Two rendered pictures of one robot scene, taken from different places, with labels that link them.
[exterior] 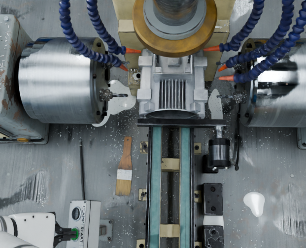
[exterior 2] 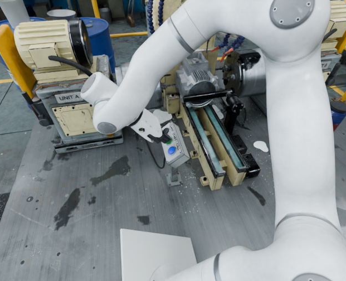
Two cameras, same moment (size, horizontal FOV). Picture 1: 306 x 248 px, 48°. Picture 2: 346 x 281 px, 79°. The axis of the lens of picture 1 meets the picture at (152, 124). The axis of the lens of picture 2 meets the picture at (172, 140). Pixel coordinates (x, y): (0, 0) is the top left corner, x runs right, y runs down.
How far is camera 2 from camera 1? 0.75 m
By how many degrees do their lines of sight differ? 30
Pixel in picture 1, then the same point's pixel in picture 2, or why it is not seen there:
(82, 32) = not seen: hidden behind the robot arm
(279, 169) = (264, 129)
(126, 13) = not seen: hidden behind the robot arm
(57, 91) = not seen: hidden behind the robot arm
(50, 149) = (126, 145)
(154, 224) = (211, 152)
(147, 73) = (182, 76)
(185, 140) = (210, 114)
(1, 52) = (103, 65)
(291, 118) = (263, 76)
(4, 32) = (103, 59)
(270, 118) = (253, 78)
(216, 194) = (238, 139)
